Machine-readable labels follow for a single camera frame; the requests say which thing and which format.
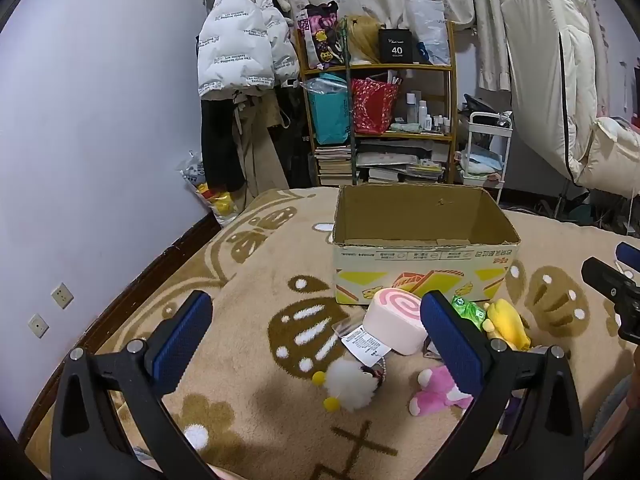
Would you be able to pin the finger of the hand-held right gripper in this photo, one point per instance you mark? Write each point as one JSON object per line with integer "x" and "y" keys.
{"x": 607, "y": 280}
{"x": 629, "y": 252}

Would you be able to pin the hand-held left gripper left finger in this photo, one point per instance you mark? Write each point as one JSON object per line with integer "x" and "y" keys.
{"x": 182, "y": 340}

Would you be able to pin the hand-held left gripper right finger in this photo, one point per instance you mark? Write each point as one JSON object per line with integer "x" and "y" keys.
{"x": 452, "y": 345}

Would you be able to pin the printed cardboard box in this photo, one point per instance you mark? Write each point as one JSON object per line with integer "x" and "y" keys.
{"x": 415, "y": 270}

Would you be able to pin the green packet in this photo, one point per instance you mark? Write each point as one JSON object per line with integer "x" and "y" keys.
{"x": 467, "y": 310}

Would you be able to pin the pink plush toy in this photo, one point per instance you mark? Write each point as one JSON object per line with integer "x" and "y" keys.
{"x": 435, "y": 390}

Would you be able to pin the yellow plush toy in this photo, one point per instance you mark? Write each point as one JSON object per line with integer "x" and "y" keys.
{"x": 507, "y": 325}

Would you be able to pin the pink swirl cake plush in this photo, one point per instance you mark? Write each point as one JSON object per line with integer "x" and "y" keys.
{"x": 390, "y": 320}

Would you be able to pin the white paper tag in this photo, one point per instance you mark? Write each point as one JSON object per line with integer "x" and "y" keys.
{"x": 367, "y": 345}

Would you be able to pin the cream quilt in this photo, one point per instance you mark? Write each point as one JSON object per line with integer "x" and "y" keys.
{"x": 610, "y": 155}

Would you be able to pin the white pompom plush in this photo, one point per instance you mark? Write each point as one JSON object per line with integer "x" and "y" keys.
{"x": 350, "y": 385}

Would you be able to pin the beige brown patterned blanket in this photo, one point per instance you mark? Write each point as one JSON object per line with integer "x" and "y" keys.
{"x": 280, "y": 280}

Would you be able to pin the plastic bag of toys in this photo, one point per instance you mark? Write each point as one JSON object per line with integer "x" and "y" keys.
{"x": 210, "y": 190}

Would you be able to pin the white trolley cart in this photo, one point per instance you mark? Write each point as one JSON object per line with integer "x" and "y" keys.
{"x": 500, "y": 135}

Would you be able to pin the pile of books and papers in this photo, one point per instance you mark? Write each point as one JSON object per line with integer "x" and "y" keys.
{"x": 400, "y": 162}

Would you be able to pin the beige hanging coat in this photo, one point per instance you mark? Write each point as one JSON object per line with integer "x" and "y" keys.
{"x": 260, "y": 160}

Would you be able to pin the black hanging garment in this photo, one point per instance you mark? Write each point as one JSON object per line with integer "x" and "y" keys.
{"x": 220, "y": 145}

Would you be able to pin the white folded mattress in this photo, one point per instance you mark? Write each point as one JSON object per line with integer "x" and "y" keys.
{"x": 545, "y": 60}

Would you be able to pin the stack of books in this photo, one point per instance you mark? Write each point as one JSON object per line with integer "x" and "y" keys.
{"x": 332, "y": 165}

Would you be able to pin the wooden shelf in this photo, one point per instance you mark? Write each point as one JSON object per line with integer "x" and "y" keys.
{"x": 452, "y": 110}

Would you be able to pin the group of cosmetic bottles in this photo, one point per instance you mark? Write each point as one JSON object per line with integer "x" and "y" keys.
{"x": 424, "y": 112}

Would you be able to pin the red patterned bag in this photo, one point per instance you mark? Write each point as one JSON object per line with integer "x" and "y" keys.
{"x": 372, "y": 107}

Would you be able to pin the teal bag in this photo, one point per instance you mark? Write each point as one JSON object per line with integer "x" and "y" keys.
{"x": 327, "y": 112}

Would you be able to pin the clear plastic bag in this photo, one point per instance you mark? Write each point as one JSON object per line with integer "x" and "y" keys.
{"x": 430, "y": 30}

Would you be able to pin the black box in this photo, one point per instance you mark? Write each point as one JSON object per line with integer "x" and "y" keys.
{"x": 397, "y": 47}

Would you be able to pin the white puffer jacket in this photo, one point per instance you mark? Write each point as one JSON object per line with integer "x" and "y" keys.
{"x": 235, "y": 35}

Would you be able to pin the blonde wig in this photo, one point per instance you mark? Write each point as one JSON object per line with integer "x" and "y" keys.
{"x": 365, "y": 37}

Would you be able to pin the black pink printed bag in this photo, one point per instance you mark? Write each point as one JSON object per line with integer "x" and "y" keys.
{"x": 320, "y": 35}

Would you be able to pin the white wall socket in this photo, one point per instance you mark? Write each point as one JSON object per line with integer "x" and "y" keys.
{"x": 62, "y": 296}
{"x": 38, "y": 326}

